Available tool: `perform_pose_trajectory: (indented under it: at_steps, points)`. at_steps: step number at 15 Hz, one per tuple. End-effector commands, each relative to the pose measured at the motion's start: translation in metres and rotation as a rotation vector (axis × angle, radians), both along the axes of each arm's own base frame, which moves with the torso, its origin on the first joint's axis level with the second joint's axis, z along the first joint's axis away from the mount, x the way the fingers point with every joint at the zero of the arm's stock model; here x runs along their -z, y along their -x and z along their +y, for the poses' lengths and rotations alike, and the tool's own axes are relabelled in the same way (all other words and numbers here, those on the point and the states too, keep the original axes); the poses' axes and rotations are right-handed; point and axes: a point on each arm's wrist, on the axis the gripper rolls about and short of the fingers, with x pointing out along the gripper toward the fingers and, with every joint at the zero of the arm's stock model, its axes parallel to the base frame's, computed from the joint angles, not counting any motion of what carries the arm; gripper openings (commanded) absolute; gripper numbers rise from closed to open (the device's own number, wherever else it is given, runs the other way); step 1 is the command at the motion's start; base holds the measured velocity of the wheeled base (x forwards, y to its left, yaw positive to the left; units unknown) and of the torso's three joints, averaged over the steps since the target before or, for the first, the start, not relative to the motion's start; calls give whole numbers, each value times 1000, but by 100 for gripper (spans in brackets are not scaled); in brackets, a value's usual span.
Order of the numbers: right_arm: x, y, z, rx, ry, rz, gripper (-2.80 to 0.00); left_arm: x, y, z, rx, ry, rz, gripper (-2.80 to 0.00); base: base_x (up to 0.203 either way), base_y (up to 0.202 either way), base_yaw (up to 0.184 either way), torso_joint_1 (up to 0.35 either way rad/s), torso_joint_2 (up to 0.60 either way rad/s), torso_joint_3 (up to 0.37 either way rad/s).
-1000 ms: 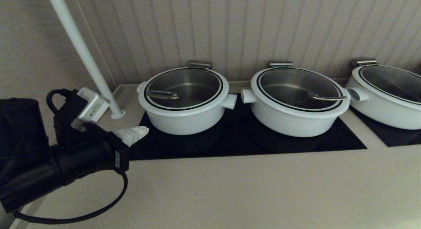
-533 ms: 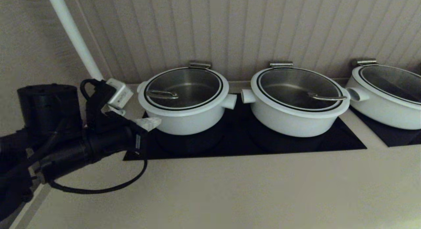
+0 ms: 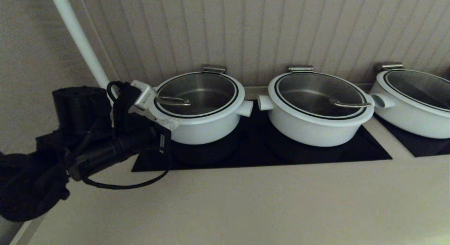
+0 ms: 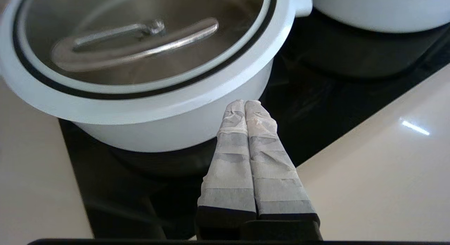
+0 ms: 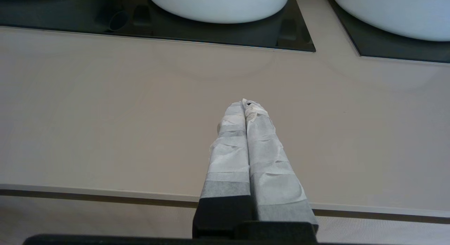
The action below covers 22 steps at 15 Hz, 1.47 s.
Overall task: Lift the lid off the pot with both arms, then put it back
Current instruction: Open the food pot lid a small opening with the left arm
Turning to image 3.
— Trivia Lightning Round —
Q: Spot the white pot with steel interior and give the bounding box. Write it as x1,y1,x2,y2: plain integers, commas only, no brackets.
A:
257,95,375,148
154,99,254,146
369,80,450,140

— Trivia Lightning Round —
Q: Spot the wide black glass cooktop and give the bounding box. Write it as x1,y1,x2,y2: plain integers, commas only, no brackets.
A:
131,101,393,173

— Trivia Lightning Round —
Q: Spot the white pole with base flange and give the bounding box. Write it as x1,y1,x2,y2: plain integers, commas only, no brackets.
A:
49,0,111,90

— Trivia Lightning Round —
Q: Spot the narrow black glass cooktop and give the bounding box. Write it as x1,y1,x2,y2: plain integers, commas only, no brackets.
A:
374,113,450,158

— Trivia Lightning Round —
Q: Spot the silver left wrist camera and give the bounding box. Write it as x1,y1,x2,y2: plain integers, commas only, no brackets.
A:
129,80,158,111

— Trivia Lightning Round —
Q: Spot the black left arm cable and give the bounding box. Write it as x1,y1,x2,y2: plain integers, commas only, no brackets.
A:
82,146,173,190

